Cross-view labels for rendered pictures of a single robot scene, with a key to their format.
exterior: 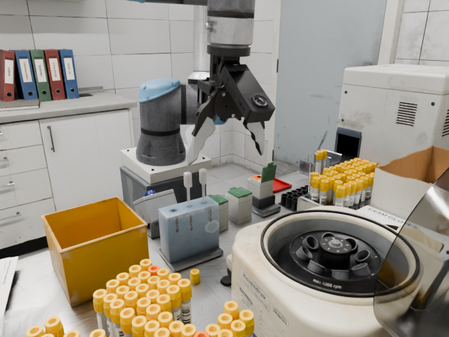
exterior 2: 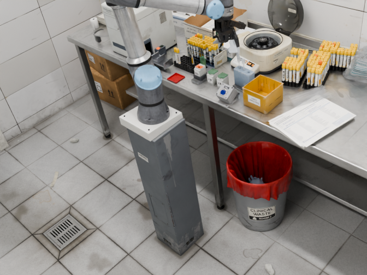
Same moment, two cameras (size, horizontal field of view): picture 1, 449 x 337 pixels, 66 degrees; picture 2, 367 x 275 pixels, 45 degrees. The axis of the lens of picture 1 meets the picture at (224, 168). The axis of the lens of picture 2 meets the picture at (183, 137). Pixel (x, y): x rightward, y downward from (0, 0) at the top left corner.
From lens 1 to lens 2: 2.28 m
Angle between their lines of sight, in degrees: 78
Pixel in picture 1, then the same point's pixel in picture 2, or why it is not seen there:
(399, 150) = (165, 33)
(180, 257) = not seen: hidden behind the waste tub
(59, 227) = (261, 100)
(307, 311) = (288, 42)
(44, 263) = (265, 117)
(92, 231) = (252, 101)
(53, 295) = (279, 107)
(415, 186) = not seen: hidden behind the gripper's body
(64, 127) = not seen: outside the picture
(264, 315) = (281, 56)
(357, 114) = (145, 31)
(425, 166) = (187, 29)
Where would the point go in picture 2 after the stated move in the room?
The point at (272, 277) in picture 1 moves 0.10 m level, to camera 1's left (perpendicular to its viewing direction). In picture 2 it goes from (279, 47) to (286, 57)
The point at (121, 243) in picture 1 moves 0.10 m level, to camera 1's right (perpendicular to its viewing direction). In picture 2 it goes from (267, 80) to (261, 69)
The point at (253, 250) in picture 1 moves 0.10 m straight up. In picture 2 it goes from (270, 51) to (269, 33)
